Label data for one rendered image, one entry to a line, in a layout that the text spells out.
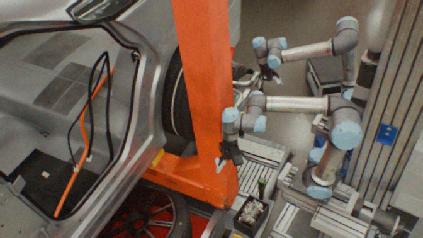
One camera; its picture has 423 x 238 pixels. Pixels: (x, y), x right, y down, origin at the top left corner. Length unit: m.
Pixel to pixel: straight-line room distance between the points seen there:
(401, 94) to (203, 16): 0.91
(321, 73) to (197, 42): 2.23
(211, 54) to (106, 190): 1.03
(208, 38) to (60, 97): 1.42
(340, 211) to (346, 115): 0.72
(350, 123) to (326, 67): 2.08
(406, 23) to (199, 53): 0.78
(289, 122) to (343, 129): 2.01
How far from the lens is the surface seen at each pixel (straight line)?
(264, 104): 1.77
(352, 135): 1.67
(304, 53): 2.17
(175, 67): 2.44
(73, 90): 2.69
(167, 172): 2.48
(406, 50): 1.70
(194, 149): 3.15
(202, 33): 1.51
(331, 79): 3.60
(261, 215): 2.40
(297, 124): 3.62
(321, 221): 2.23
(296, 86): 4.00
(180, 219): 2.49
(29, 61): 3.10
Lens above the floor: 2.65
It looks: 46 degrees down
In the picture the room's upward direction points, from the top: 7 degrees counter-clockwise
